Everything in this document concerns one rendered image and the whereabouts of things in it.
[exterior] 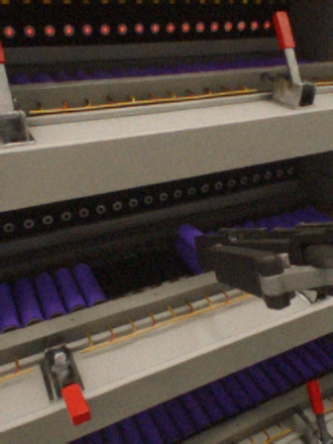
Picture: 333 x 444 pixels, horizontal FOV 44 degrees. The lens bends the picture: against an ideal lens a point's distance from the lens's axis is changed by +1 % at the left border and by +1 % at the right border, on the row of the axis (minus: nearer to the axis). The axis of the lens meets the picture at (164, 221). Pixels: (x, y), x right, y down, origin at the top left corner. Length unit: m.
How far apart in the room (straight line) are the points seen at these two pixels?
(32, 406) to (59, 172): 0.18
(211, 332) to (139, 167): 0.17
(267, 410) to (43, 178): 0.39
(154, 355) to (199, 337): 0.05
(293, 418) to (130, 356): 0.28
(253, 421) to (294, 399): 0.06
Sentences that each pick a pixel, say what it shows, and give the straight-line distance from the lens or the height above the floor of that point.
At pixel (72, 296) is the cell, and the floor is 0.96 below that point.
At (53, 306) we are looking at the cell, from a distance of 0.41.
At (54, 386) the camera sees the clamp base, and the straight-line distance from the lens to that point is 0.35.
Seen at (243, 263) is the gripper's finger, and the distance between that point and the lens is 0.25.
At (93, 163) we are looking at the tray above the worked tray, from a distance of 0.32.
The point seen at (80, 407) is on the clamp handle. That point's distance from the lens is 0.30.
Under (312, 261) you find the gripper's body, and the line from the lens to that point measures 0.22.
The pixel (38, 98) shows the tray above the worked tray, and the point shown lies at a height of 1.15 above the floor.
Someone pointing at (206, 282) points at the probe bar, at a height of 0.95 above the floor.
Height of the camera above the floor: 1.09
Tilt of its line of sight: 11 degrees down
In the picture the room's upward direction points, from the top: 8 degrees counter-clockwise
